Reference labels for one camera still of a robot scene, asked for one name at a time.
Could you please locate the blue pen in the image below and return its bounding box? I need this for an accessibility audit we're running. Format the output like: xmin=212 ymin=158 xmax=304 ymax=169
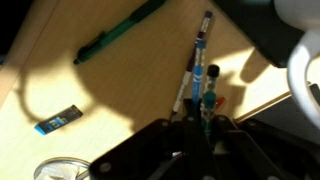
xmin=191 ymin=38 xmax=207 ymax=105

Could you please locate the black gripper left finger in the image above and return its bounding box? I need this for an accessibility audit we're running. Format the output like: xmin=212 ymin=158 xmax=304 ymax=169
xmin=89 ymin=98 xmax=215 ymax=180

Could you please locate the black mat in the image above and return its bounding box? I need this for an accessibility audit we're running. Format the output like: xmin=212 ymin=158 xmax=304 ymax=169
xmin=213 ymin=0 xmax=306 ymax=69

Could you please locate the blue black lead case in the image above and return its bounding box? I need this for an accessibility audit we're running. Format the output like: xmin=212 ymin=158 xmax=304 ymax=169
xmin=33 ymin=104 xmax=84 ymax=136

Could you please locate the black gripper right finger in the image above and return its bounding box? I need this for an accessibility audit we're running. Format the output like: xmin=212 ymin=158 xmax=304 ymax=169
xmin=207 ymin=114 xmax=320 ymax=180

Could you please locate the purple and white pen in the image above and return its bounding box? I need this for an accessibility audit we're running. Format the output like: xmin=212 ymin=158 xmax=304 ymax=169
xmin=171 ymin=10 xmax=214 ymax=114

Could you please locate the teal pen with black cap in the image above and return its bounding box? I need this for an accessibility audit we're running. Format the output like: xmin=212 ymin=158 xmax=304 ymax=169
xmin=200 ymin=64 xmax=221 ymax=135

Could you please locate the red pen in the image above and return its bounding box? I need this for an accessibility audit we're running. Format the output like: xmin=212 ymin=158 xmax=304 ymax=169
xmin=214 ymin=96 xmax=227 ymax=111

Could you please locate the green pen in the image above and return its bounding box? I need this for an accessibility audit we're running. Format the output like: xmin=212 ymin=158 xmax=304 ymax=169
xmin=72 ymin=0 xmax=168 ymax=66

